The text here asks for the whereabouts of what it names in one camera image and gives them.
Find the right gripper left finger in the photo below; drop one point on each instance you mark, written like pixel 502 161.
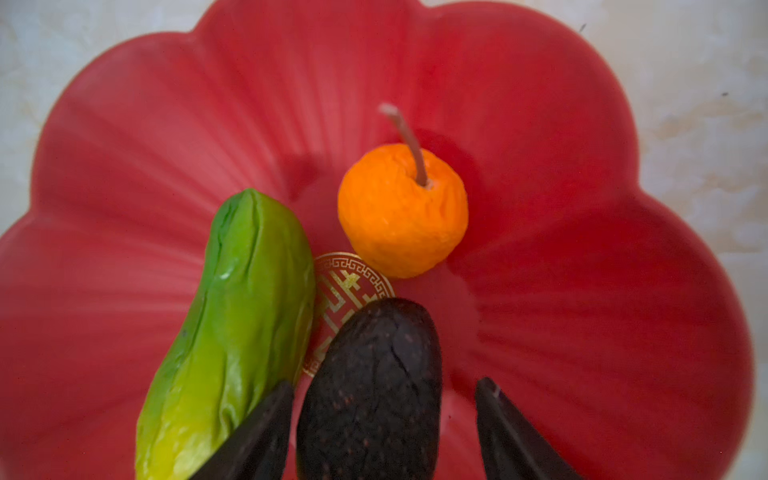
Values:
pixel 258 448

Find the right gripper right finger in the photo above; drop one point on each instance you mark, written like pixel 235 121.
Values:
pixel 511 447

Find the green fake cucumber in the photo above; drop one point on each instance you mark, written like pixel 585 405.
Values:
pixel 247 329

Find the small fake orange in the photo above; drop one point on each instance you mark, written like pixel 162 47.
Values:
pixel 402 208

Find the red flower-shaped fruit bowl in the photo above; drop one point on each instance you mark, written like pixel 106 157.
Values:
pixel 598 312

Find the dark fake avocado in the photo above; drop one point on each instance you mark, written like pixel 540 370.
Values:
pixel 373 409

